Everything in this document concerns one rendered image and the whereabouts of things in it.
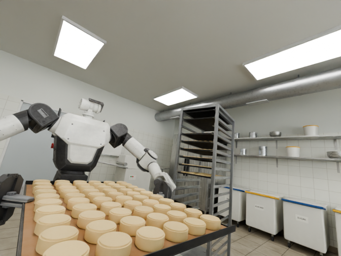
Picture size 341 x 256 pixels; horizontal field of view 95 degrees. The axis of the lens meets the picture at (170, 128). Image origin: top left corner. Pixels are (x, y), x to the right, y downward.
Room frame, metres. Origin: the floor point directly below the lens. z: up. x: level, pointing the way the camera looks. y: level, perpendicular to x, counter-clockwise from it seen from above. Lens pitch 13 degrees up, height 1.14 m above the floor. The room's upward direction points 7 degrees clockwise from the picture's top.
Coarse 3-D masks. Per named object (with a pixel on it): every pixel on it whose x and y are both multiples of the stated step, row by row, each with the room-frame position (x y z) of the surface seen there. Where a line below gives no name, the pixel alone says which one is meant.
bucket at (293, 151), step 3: (288, 147) 3.19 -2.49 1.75; (291, 147) 3.14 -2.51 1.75; (294, 147) 3.11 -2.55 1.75; (297, 147) 3.10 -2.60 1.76; (288, 150) 3.20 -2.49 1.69; (291, 150) 3.15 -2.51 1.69; (294, 150) 3.12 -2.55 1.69; (297, 150) 3.11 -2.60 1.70; (288, 153) 3.21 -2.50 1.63; (291, 153) 3.16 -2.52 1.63; (294, 153) 3.13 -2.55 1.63; (297, 153) 3.11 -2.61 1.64; (291, 156) 3.16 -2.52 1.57; (294, 156) 3.13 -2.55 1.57; (297, 156) 3.12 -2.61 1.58
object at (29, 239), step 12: (24, 216) 0.35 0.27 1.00; (108, 216) 0.41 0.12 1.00; (24, 228) 0.31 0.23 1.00; (24, 240) 0.27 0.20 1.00; (36, 240) 0.28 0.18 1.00; (84, 240) 0.29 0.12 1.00; (132, 240) 0.31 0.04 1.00; (24, 252) 0.25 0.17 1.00; (36, 252) 0.25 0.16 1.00; (132, 252) 0.28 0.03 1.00; (144, 252) 0.28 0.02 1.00
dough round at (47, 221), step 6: (48, 216) 0.31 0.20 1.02; (54, 216) 0.32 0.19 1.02; (60, 216) 0.32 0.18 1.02; (66, 216) 0.32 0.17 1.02; (42, 222) 0.29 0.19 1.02; (48, 222) 0.29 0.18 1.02; (54, 222) 0.29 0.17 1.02; (60, 222) 0.30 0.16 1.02; (66, 222) 0.31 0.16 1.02; (36, 228) 0.29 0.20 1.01; (42, 228) 0.29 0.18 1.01; (48, 228) 0.29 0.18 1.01; (36, 234) 0.29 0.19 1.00
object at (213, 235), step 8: (72, 184) 0.71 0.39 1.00; (24, 192) 0.51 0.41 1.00; (24, 208) 0.40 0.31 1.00; (216, 232) 0.37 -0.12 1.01; (224, 232) 0.39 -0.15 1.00; (232, 232) 0.41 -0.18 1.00; (192, 240) 0.32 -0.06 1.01; (200, 240) 0.33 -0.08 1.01; (208, 240) 0.35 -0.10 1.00; (168, 248) 0.28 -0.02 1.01; (176, 248) 0.29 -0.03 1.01; (184, 248) 0.30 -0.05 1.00
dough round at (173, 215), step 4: (168, 212) 0.42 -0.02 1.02; (172, 212) 0.43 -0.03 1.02; (176, 212) 0.43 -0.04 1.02; (180, 212) 0.44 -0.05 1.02; (168, 216) 0.41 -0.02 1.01; (172, 216) 0.41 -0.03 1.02; (176, 216) 0.41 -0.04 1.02; (180, 216) 0.41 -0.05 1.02; (184, 216) 0.41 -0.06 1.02; (168, 220) 0.41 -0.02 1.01; (172, 220) 0.41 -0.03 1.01; (176, 220) 0.40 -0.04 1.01; (180, 220) 0.40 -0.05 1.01
